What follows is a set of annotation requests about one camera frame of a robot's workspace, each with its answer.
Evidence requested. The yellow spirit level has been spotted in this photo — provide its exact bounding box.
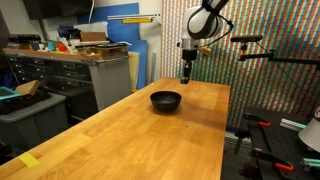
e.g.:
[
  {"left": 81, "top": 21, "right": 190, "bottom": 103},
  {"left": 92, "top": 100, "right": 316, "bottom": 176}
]
[{"left": 121, "top": 17, "right": 155, "bottom": 25}]

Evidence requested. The large blue foam board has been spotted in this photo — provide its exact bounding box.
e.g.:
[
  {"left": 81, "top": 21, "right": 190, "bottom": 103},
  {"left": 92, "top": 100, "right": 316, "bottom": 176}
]
[{"left": 77, "top": 2, "right": 141, "bottom": 52}]

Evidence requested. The narrow blue foam board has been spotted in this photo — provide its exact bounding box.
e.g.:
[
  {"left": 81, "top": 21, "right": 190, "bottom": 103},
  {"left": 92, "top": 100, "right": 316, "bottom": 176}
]
[{"left": 127, "top": 39, "right": 149, "bottom": 91}]

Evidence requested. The teal cup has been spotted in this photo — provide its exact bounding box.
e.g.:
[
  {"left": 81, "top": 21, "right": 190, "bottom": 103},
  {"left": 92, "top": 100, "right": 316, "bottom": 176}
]
[{"left": 46, "top": 40, "right": 57, "bottom": 52}]

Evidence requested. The brown wooden block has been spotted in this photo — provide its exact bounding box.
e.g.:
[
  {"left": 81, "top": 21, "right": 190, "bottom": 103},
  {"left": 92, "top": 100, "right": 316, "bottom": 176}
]
[{"left": 14, "top": 79, "right": 42, "bottom": 97}]

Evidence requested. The yellow sticky note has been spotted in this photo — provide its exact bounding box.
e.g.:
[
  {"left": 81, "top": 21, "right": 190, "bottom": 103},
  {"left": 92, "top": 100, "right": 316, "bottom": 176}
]
[{"left": 18, "top": 152, "right": 41, "bottom": 168}]

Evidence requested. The black stereo camera bar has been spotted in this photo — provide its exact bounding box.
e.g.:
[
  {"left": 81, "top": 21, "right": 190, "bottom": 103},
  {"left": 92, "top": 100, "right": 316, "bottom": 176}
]
[{"left": 230, "top": 34, "right": 264, "bottom": 44}]

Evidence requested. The dark wall monitor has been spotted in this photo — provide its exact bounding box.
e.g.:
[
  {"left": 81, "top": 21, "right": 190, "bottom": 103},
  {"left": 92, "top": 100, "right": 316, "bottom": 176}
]
[{"left": 22, "top": 0, "right": 95, "bottom": 21}]

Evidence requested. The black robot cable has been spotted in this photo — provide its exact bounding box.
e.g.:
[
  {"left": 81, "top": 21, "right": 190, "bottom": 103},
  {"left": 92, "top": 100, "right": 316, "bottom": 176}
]
[{"left": 199, "top": 1, "right": 235, "bottom": 50}]

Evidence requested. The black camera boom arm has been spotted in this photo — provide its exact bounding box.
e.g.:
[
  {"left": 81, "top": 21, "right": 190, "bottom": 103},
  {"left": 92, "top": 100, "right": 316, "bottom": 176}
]
[{"left": 237, "top": 42, "right": 320, "bottom": 71}]

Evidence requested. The black bowl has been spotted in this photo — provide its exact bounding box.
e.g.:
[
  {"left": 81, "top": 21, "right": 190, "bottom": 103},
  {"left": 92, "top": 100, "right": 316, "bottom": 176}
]
[{"left": 149, "top": 90, "right": 183, "bottom": 113}]

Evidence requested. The teal bar piece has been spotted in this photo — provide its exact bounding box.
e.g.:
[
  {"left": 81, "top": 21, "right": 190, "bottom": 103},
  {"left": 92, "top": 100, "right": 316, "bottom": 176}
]
[{"left": 302, "top": 157, "right": 320, "bottom": 170}]

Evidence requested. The dark blue box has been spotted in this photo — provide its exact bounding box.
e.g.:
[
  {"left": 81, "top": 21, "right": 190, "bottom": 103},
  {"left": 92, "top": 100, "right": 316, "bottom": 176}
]
[{"left": 56, "top": 26, "right": 82, "bottom": 40}]

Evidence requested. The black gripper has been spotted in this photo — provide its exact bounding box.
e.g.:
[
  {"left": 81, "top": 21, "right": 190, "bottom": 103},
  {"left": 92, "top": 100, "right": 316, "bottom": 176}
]
[{"left": 181, "top": 49, "right": 195, "bottom": 80}]

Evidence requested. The grey storage bin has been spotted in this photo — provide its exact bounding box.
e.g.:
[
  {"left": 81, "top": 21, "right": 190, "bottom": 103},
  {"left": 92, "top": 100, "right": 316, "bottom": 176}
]
[{"left": 0, "top": 92, "right": 70, "bottom": 152}]

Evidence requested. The aluminium extrusion bar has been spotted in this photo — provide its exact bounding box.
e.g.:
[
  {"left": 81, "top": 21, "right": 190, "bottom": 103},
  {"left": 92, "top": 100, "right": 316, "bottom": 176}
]
[{"left": 279, "top": 118, "right": 307, "bottom": 132}]

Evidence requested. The white metal rail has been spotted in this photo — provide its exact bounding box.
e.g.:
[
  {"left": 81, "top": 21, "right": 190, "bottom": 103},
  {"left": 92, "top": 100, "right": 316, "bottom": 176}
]
[{"left": 106, "top": 13, "right": 162, "bottom": 21}]

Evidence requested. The colourful striped backdrop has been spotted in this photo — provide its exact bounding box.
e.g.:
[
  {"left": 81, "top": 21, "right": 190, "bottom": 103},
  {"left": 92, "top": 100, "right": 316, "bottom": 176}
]
[{"left": 161, "top": 0, "right": 320, "bottom": 130}]

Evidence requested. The black foam case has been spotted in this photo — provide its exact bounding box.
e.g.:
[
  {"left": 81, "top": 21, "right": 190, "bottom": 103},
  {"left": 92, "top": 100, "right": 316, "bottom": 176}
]
[{"left": 0, "top": 89, "right": 53, "bottom": 116}]

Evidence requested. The black sensor bar device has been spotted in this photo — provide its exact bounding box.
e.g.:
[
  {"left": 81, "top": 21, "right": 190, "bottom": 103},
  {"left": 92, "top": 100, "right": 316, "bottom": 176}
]
[{"left": 7, "top": 33, "right": 43, "bottom": 45}]

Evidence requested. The cardboard box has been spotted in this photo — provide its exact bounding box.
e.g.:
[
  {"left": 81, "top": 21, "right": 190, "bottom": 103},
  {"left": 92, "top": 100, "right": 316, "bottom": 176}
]
[{"left": 79, "top": 31, "right": 108, "bottom": 43}]

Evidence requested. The black clamp orange handle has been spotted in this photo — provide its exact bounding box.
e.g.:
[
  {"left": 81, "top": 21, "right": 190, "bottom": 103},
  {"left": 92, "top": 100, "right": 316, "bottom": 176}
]
[
  {"left": 242, "top": 112, "right": 272, "bottom": 128},
  {"left": 250, "top": 148, "right": 295, "bottom": 173}
]

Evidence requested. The teal tray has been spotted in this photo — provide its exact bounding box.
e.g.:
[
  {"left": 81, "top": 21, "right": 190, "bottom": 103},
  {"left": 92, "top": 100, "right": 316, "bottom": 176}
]
[{"left": 0, "top": 85, "right": 23, "bottom": 102}]

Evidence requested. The black perforated breadboard table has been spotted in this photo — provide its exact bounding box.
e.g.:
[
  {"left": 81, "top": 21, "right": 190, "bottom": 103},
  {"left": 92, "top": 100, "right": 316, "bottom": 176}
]
[{"left": 242, "top": 106, "right": 320, "bottom": 180}]

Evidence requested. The orange small item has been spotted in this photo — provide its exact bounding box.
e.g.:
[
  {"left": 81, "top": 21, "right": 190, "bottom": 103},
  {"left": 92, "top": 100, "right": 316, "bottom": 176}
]
[{"left": 55, "top": 42, "right": 68, "bottom": 53}]

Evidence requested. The grey metal drawer cabinet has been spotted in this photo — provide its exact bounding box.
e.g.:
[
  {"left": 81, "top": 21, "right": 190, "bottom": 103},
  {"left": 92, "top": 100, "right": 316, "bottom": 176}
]
[{"left": 5, "top": 53, "right": 133, "bottom": 113}]

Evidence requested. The aluminium floor rail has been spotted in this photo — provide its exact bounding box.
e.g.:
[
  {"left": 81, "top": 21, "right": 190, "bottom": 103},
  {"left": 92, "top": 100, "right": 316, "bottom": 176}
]
[{"left": 224, "top": 131, "right": 253, "bottom": 147}]

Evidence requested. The beige foam board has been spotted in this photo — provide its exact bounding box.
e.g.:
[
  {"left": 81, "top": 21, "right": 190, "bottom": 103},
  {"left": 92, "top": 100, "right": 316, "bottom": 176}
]
[{"left": 127, "top": 51, "right": 141, "bottom": 92}]

